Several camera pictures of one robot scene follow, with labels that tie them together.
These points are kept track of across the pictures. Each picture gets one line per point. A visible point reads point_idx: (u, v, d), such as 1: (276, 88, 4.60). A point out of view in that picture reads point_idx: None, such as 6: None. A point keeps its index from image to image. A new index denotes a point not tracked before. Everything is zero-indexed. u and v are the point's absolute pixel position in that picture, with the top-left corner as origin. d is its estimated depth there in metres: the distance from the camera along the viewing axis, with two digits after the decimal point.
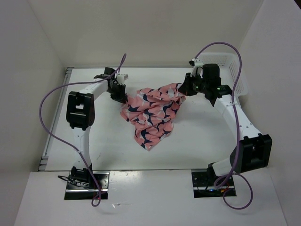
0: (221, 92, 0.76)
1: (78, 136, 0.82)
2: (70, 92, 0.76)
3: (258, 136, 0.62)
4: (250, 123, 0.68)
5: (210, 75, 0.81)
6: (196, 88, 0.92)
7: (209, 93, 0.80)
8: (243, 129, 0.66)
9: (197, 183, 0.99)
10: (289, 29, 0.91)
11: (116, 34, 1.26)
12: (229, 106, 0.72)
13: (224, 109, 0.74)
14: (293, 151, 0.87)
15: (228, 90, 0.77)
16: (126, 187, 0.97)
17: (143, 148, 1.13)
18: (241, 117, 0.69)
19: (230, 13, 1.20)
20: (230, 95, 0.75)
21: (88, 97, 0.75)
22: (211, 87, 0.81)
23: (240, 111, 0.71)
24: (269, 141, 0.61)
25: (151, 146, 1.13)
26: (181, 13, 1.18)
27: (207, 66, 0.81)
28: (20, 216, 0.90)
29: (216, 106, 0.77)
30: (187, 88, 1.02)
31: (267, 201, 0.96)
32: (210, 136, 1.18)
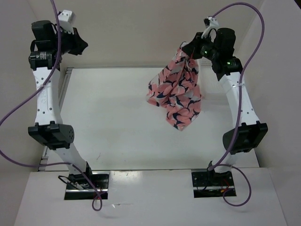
0: (230, 66, 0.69)
1: (64, 154, 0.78)
2: (30, 133, 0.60)
3: (257, 124, 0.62)
4: (252, 109, 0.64)
5: (223, 44, 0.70)
6: (204, 53, 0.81)
7: (217, 65, 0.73)
8: (244, 115, 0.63)
9: (197, 183, 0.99)
10: (289, 28, 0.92)
11: (117, 34, 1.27)
12: (235, 86, 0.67)
13: (228, 89, 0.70)
14: (293, 149, 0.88)
15: (238, 65, 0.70)
16: (126, 187, 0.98)
17: (176, 129, 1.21)
18: (243, 101, 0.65)
19: (230, 13, 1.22)
20: (239, 74, 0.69)
21: (55, 127, 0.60)
22: (221, 59, 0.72)
23: (245, 93, 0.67)
24: (265, 129, 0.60)
25: (183, 126, 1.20)
26: (181, 13, 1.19)
27: (222, 33, 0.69)
28: (19, 215, 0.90)
29: (222, 82, 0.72)
30: (194, 51, 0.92)
31: (267, 201, 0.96)
32: (211, 135, 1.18)
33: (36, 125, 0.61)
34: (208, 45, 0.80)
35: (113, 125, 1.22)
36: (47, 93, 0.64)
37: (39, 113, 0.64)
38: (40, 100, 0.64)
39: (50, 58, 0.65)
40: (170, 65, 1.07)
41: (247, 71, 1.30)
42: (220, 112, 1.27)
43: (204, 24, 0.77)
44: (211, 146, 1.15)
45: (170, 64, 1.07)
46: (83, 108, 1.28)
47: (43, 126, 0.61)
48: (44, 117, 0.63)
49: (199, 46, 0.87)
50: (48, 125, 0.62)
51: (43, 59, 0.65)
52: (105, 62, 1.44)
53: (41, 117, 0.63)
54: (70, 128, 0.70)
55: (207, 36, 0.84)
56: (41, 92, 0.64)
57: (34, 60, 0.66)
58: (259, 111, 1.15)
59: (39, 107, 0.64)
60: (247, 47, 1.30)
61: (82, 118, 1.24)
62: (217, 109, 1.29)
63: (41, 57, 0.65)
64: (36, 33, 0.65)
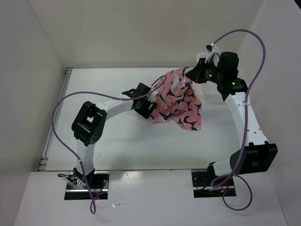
0: (235, 87, 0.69)
1: (81, 148, 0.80)
2: (85, 102, 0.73)
3: (265, 144, 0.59)
4: (259, 128, 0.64)
5: (226, 67, 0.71)
6: (209, 76, 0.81)
7: (222, 86, 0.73)
8: (251, 135, 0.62)
9: (197, 183, 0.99)
10: (289, 30, 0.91)
11: (117, 33, 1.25)
12: (241, 105, 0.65)
13: (233, 108, 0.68)
14: (292, 151, 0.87)
15: (243, 86, 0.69)
16: (126, 187, 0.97)
17: (195, 130, 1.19)
18: (250, 121, 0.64)
19: (231, 12, 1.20)
20: (244, 93, 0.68)
21: (100, 114, 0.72)
22: (225, 80, 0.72)
23: (251, 113, 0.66)
24: (274, 150, 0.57)
25: (199, 124, 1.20)
26: (181, 12, 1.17)
27: (225, 55, 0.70)
28: (19, 216, 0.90)
29: (227, 101, 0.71)
30: (198, 75, 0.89)
31: (267, 202, 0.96)
32: (211, 136, 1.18)
33: (92, 103, 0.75)
34: (211, 69, 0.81)
35: (113, 125, 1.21)
36: (116, 102, 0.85)
37: (102, 103, 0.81)
38: (109, 101, 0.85)
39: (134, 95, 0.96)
40: (176, 92, 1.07)
41: (247, 72, 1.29)
42: (220, 113, 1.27)
43: (207, 50, 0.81)
44: (210, 146, 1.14)
45: (176, 92, 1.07)
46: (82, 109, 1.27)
47: (95, 108, 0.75)
48: (102, 106, 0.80)
49: (203, 71, 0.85)
50: (99, 109, 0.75)
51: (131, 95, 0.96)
52: (104, 62, 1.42)
53: (100, 105, 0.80)
54: (98, 136, 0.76)
55: (209, 60, 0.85)
56: (115, 99, 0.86)
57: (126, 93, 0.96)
58: (258, 112, 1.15)
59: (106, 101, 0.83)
60: (247, 48, 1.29)
61: None
62: (217, 109, 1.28)
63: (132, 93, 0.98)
64: (139, 86, 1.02)
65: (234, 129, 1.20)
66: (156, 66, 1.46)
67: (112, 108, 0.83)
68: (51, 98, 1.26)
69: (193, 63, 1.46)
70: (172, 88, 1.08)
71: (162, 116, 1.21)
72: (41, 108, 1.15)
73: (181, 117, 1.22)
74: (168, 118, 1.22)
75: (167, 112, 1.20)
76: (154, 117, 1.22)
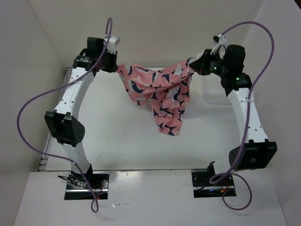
0: (239, 83, 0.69)
1: (70, 150, 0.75)
2: (46, 115, 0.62)
3: (265, 142, 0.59)
4: (260, 125, 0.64)
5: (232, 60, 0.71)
6: (212, 69, 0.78)
7: (226, 81, 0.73)
8: (251, 133, 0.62)
9: (197, 183, 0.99)
10: (288, 30, 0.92)
11: (117, 33, 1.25)
12: (243, 101, 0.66)
13: (236, 104, 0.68)
14: (292, 150, 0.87)
15: (248, 82, 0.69)
16: (126, 187, 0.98)
17: (195, 132, 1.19)
18: (252, 118, 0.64)
19: (230, 13, 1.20)
20: (248, 90, 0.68)
21: (68, 121, 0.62)
22: (230, 75, 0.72)
23: (254, 109, 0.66)
24: (273, 148, 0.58)
25: (178, 130, 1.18)
26: (181, 12, 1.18)
27: (232, 49, 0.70)
28: (19, 216, 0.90)
29: (230, 96, 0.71)
30: (202, 67, 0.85)
31: (267, 202, 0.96)
32: (211, 136, 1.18)
33: (52, 111, 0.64)
34: (217, 62, 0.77)
35: (112, 124, 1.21)
36: (75, 90, 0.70)
37: (61, 102, 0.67)
38: (67, 93, 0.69)
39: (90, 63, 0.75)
40: (171, 79, 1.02)
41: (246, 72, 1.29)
42: (219, 113, 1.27)
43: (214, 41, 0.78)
44: (210, 146, 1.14)
45: (172, 78, 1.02)
46: (83, 109, 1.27)
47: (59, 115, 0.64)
48: (63, 107, 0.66)
49: (208, 63, 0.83)
50: (63, 115, 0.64)
51: (85, 62, 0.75)
52: None
53: (60, 106, 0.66)
54: (83, 129, 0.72)
55: (216, 52, 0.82)
56: (71, 86, 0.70)
57: (77, 60, 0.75)
58: (258, 112, 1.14)
59: (64, 97, 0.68)
60: (246, 48, 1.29)
61: (81, 119, 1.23)
62: (217, 109, 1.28)
63: (84, 59, 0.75)
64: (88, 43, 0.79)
65: (234, 129, 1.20)
66: (156, 67, 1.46)
67: (75, 100, 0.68)
68: (51, 98, 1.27)
69: None
70: (170, 73, 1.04)
71: (131, 83, 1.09)
72: (40, 108, 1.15)
73: (164, 122, 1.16)
74: (135, 90, 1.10)
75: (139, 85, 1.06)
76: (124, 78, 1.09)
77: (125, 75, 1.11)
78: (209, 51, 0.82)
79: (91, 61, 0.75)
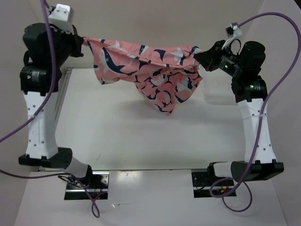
0: (253, 91, 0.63)
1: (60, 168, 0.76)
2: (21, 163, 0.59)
3: (271, 164, 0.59)
4: (270, 144, 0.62)
5: (249, 63, 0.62)
6: (223, 67, 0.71)
7: (237, 86, 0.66)
8: (259, 151, 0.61)
9: (197, 183, 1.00)
10: (288, 30, 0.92)
11: (117, 32, 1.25)
12: (255, 116, 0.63)
13: (247, 116, 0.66)
14: (292, 151, 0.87)
15: (263, 90, 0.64)
16: (126, 187, 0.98)
17: (195, 132, 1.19)
18: (262, 135, 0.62)
19: (231, 13, 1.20)
20: (262, 101, 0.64)
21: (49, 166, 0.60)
22: (243, 79, 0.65)
23: (265, 125, 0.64)
24: (279, 170, 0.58)
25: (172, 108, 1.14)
26: (181, 13, 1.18)
27: (250, 50, 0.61)
28: (19, 216, 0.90)
29: (241, 105, 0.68)
30: (212, 62, 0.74)
31: (266, 202, 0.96)
32: (211, 136, 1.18)
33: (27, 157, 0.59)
34: (229, 59, 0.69)
35: (112, 124, 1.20)
36: (39, 125, 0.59)
37: (30, 144, 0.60)
38: (32, 132, 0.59)
39: (43, 79, 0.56)
40: (165, 60, 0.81)
41: None
42: (220, 113, 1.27)
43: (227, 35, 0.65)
44: (210, 146, 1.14)
45: (167, 58, 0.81)
46: (83, 109, 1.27)
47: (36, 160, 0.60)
48: (35, 151, 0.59)
49: (219, 59, 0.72)
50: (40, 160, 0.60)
51: (36, 83, 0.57)
52: None
53: (31, 149, 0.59)
54: (67, 152, 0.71)
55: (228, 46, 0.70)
56: (33, 122, 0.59)
57: (24, 81, 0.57)
58: None
59: (30, 137, 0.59)
60: None
61: (81, 118, 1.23)
62: (217, 109, 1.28)
63: (33, 77, 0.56)
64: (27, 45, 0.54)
65: (234, 130, 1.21)
66: None
67: (46, 139, 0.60)
68: None
69: None
70: (168, 50, 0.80)
71: (105, 57, 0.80)
72: None
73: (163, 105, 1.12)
74: (111, 68, 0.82)
75: (116, 62, 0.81)
76: (94, 51, 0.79)
77: (96, 44, 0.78)
78: (220, 45, 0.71)
79: (45, 75, 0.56)
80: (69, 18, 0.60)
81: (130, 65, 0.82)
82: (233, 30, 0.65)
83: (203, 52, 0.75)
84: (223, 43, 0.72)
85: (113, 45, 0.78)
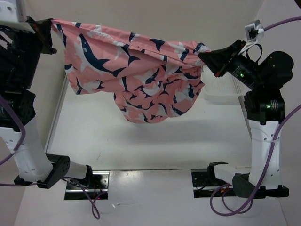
0: (271, 108, 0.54)
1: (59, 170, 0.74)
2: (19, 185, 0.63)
3: (277, 189, 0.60)
4: (278, 168, 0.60)
5: (271, 81, 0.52)
6: (237, 75, 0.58)
7: (252, 104, 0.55)
8: (267, 177, 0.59)
9: (197, 183, 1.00)
10: (288, 30, 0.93)
11: None
12: (267, 142, 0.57)
13: (257, 138, 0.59)
14: (291, 150, 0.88)
15: (280, 107, 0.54)
16: (126, 187, 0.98)
17: (195, 132, 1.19)
18: (272, 160, 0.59)
19: (231, 13, 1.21)
20: (278, 124, 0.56)
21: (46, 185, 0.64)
22: (260, 96, 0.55)
23: (277, 148, 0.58)
24: (285, 194, 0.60)
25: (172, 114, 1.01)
26: (181, 13, 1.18)
27: (276, 66, 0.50)
28: (19, 216, 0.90)
29: (252, 124, 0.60)
30: (223, 68, 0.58)
31: (266, 202, 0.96)
32: (211, 136, 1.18)
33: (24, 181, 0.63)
34: (246, 68, 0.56)
35: (113, 124, 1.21)
36: (24, 156, 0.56)
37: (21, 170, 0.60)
38: (19, 162, 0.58)
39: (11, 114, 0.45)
40: (163, 52, 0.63)
41: None
42: (220, 113, 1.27)
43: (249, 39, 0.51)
44: (210, 146, 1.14)
45: (165, 50, 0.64)
46: (83, 109, 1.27)
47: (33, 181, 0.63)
48: (29, 175, 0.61)
49: (232, 65, 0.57)
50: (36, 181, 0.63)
51: (5, 117, 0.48)
52: None
53: (25, 174, 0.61)
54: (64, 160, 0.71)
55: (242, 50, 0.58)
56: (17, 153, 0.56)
57: None
58: None
59: (20, 166, 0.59)
60: None
61: (81, 119, 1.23)
62: (217, 109, 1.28)
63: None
64: None
65: (234, 130, 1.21)
66: None
67: (36, 167, 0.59)
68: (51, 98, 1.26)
69: None
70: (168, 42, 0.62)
71: (82, 47, 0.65)
72: (40, 107, 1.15)
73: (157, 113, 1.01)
74: (91, 61, 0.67)
75: (97, 55, 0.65)
76: (68, 38, 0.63)
77: (69, 28, 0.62)
78: (237, 51, 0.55)
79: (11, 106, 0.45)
80: (19, 16, 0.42)
81: (116, 58, 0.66)
82: (257, 34, 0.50)
83: (211, 53, 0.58)
84: (240, 45, 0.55)
85: (93, 31, 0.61)
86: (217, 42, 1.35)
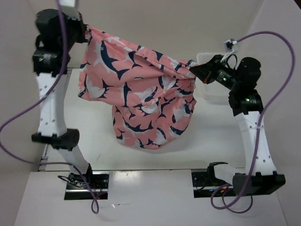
0: (251, 104, 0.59)
1: (67, 155, 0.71)
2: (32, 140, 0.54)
3: (273, 175, 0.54)
4: (269, 156, 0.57)
5: (245, 80, 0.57)
6: (220, 79, 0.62)
7: (234, 101, 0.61)
8: (259, 163, 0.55)
9: (197, 183, 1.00)
10: (288, 30, 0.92)
11: (117, 32, 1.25)
12: (253, 128, 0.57)
13: (244, 128, 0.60)
14: (292, 150, 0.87)
15: (258, 104, 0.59)
16: (126, 187, 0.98)
17: (195, 132, 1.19)
18: (260, 147, 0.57)
19: (231, 13, 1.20)
20: (259, 114, 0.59)
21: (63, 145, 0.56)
22: (240, 94, 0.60)
23: (263, 136, 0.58)
24: (282, 180, 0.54)
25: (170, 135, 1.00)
26: (181, 12, 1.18)
27: (247, 66, 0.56)
28: (19, 216, 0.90)
29: (237, 118, 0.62)
30: (209, 75, 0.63)
31: (266, 202, 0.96)
32: (211, 136, 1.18)
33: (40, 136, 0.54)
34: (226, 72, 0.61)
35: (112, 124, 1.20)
36: (51, 105, 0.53)
37: (40, 121, 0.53)
38: (43, 110, 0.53)
39: (55, 63, 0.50)
40: (162, 61, 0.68)
41: None
42: (220, 113, 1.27)
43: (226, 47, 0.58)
44: (210, 146, 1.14)
45: (163, 61, 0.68)
46: (83, 108, 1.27)
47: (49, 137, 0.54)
48: (46, 129, 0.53)
49: (216, 71, 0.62)
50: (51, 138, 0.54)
51: (47, 66, 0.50)
52: None
53: (43, 127, 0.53)
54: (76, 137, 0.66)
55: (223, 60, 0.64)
56: (44, 101, 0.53)
57: (35, 63, 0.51)
58: None
59: (43, 115, 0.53)
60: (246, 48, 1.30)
61: (81, 118, 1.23)
62: (217, 109, 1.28)
63: (46, 60, 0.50)
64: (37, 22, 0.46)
65: (234, 129, 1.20)
66: None
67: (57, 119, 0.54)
68: None
69: None
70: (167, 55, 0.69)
71: (100, 45, 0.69)
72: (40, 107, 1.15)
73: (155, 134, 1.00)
74: (102, 58, 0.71)
75: (110, 54, 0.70)
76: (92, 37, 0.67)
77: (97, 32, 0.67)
78: (220, 59, 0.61)
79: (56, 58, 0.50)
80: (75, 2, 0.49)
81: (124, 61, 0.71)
82: (232, 45, 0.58)
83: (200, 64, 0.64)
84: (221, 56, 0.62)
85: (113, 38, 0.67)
86: (217, 42, 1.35)
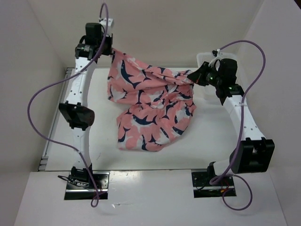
0: (233, 92, 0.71)
1: (78, 136, 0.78)
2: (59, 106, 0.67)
3: (262, 140, 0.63)
4: (256, 125, 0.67)
5: (226, 73, 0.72)
6: (209, 79, 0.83)
7: (220, 91, 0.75)
8: (247, 131, 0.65)
9: (197, 183, 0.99)
10: (288, 30, 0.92)
11: (117, 32, 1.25)
12: (238, 106, 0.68)
13: (231, 108, 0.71)
14: (291, 150, 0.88)
15: (240, 91, 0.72)
16: (126, 187, 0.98)
17: (195, 132, 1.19)
18: (247, 120, 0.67)
19: (231, 13, 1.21)
20: (241, 96, 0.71)
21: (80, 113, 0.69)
22: (224, 85, 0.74)
23: (248, 112, 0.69)
24: (271, 145, 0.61)
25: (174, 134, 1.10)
26: (181, 13, 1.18)
27: (225, 61, 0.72)
28: (19, 216, 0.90)
29: (224, 104, 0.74)
30: (200, 76, 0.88)
31: (266, 202, 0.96)
32: (210, 136, 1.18)
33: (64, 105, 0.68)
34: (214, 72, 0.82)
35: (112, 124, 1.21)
36: (81, 80, 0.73)
37: (71, 93, 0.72)
38: (74, 85, 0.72)
39: (91, 52, 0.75)
40: (164, 73, 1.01)
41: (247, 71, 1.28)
42: (219, 113, 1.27)
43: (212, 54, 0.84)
44: (210, 146, 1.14)
45: (166, 72, 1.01)
46: None
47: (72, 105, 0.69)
48: (74, 97, 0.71)
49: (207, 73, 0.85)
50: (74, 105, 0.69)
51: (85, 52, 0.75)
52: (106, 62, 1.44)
53: (71, 97, 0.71)
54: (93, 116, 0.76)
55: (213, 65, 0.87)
56: (77, 77, 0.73)
57: (78, 50, 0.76)
58: (258, 113, 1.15)
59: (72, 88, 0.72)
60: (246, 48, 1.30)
61: None
62: (217, 109, 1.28)
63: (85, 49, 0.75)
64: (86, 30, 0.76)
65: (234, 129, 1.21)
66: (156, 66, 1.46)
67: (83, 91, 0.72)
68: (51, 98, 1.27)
69: (192, 63, 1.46)
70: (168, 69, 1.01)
71: (120, 65, 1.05)
72: (41, 107, 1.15)
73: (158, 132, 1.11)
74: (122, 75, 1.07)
75: (128, 70, 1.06)
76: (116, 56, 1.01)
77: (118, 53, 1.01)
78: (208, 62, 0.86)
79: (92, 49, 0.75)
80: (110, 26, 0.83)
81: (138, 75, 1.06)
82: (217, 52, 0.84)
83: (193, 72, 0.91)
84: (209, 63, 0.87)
85: (130, 59, 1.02)
86: (217, 42, 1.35)
